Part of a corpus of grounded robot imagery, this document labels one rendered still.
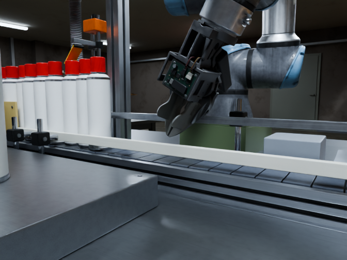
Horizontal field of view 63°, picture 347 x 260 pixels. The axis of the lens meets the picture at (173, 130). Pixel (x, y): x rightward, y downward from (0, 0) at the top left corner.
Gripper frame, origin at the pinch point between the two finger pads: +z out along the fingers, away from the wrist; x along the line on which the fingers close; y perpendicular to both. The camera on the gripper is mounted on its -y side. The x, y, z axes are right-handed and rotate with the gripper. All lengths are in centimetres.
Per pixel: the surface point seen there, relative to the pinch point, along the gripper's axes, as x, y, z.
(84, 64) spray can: -27.2, 1.3, -0.2
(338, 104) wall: -5, -842, 23
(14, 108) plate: -43.7, 4.3, 21.7
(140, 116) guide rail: -10.1, -2.7, 3.5
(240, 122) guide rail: 9.8, -2.7, -7.8
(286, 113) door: -104, -846, 113
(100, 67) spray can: -21.6, 1.6, -2.1
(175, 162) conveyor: 4.8, 3.0, 3.6
